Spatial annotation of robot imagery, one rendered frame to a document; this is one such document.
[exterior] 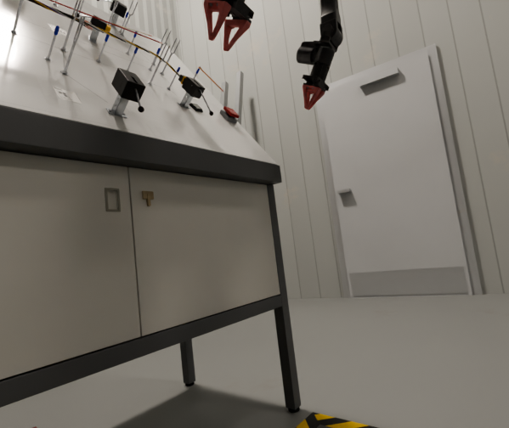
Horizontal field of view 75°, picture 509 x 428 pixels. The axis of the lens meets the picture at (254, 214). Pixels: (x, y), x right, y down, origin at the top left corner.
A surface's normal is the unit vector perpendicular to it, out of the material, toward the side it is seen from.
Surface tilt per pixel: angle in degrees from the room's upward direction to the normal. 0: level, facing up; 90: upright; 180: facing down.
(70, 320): 90
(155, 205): 90
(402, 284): 90
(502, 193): 90
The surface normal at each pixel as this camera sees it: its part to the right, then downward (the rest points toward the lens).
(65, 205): 0.76, -0.16
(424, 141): -0.54, -0.03
